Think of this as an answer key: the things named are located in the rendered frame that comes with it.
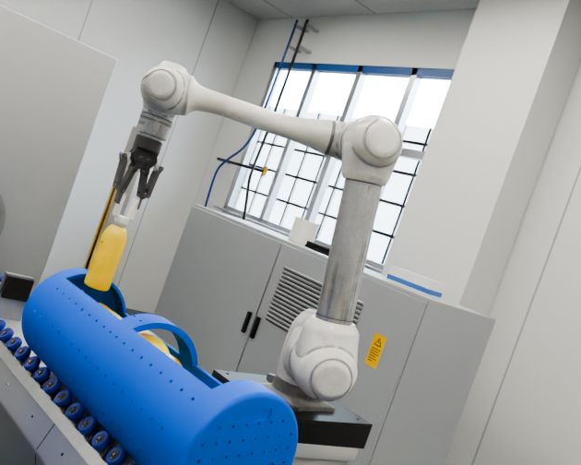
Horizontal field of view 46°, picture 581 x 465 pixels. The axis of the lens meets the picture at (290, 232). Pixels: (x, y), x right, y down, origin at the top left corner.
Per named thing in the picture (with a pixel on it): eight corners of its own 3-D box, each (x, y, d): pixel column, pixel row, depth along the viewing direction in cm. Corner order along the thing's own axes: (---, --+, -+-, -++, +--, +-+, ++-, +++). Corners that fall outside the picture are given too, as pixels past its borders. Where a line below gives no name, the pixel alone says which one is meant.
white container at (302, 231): (302, 244, 411) (309, 220, 411) (317, 250, 399) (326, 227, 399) (281, 237, 402) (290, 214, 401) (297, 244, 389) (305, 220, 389)
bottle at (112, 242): (100, 283, 194) (123, 221, 193) (113, 292, 190) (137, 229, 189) (78, 279, 188) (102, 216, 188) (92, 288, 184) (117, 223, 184)
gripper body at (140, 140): (156, 140, 194) (146, 171, 194) (130, 130, 188) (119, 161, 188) (170, 144, 188) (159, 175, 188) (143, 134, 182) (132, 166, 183)
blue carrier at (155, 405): (106, 360, 209) (124, 270, 206) (281, 516, 144) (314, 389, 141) (11, 362, 191) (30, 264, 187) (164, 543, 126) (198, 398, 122)
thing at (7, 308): (17, 318, 235) (32, 277, 235) (21, 323, 232) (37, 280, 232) (-11, 315, 229) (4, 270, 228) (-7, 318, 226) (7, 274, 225)
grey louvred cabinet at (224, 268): (185, 412, 492) (253, 222, 489) (391, 608, 322) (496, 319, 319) (117, 404, 459) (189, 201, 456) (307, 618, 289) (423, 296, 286)
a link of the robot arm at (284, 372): (321, 380, 212) (342, 313, 211) (333, 399, 194) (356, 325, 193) (271, 366, 209) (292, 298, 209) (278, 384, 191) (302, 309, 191)
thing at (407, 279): (400, 283, 336) (405, 269, 336) (440, 300, 319) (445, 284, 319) (385, 279, 327) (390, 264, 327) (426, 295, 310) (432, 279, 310)
